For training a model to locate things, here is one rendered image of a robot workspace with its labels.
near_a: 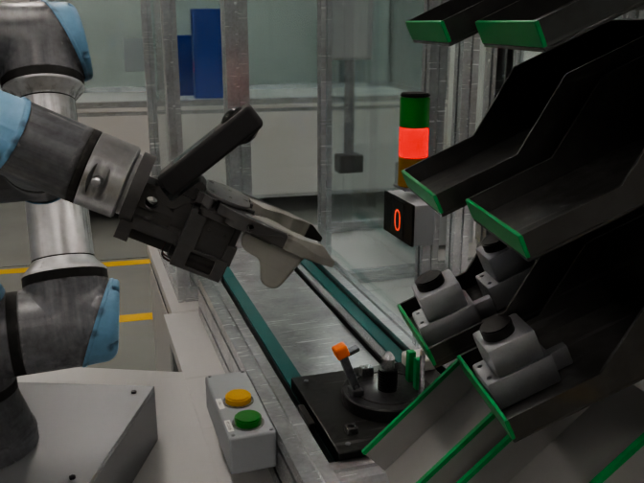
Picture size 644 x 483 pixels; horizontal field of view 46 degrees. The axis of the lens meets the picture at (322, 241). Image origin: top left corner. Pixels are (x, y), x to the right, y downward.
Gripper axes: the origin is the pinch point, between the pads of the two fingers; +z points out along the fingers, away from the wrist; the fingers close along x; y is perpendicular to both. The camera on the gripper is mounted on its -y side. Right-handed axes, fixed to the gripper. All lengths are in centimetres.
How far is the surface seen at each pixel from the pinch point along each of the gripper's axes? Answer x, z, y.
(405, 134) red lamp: -47, 17, -12
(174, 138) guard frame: -105, -16, 13
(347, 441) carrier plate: -16.4, 19.6, 28.2
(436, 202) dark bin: 6.6, 6.9, -9.2
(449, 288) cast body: 3.8, 13.5, -1.3
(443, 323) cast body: 3.7, 14.7, 2.4
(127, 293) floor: -354, -4, 147
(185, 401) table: -52, 3, 48
